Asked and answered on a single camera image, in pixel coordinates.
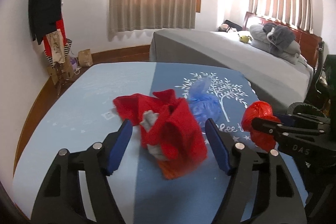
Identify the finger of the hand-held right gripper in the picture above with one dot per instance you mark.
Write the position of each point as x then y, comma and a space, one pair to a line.
267, 127
286, 119

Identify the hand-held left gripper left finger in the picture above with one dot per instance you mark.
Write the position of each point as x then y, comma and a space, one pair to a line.
119, 150

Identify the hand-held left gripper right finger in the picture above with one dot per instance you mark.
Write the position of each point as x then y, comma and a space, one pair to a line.
219, 148

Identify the red plastic bag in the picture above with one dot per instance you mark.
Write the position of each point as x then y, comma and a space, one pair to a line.
258, 111

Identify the grey sock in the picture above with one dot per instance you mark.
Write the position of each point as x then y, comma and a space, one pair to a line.
149, 120
157, 152

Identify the red knit cloth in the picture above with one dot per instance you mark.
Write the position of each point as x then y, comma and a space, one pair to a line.
181, 129

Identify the blue plastic bag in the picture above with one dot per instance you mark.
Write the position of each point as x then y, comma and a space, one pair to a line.
202, 108

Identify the orange knit pad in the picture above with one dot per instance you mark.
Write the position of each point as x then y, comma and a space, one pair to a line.
173, 171

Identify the blue tree-print tablecloth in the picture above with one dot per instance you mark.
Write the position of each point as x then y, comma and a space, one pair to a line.
105, 108

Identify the black metal chair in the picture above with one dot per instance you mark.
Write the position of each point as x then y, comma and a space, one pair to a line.
316, 77

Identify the red wooden headboard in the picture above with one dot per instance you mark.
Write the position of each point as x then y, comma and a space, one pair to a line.
309, 43

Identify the dark grey blanket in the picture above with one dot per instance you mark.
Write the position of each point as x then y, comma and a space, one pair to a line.
281, 35

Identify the folded light grey duvet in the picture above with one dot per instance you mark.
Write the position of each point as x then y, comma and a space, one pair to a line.
258, 35

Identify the yellow plush toy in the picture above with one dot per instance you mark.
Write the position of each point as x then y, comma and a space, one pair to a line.
243, 39

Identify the bed with grey sheet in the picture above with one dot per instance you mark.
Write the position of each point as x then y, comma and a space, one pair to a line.
210, 56

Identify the wooden coat rack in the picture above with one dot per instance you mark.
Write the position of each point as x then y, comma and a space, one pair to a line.
59, 77

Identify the brown paper bag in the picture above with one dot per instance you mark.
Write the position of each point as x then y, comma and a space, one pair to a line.
85, 58

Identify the purple white appliance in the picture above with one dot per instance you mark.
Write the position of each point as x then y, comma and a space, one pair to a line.
74, 62

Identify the black bag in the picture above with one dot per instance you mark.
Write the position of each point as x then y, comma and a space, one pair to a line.
233, 24

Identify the pink soft toy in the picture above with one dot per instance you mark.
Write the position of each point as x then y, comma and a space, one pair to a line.
223, 27

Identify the striped bag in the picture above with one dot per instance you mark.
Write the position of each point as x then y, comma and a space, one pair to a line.
68, 49

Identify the beige canvas tote bag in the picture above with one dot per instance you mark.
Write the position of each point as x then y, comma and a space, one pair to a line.
56, 47

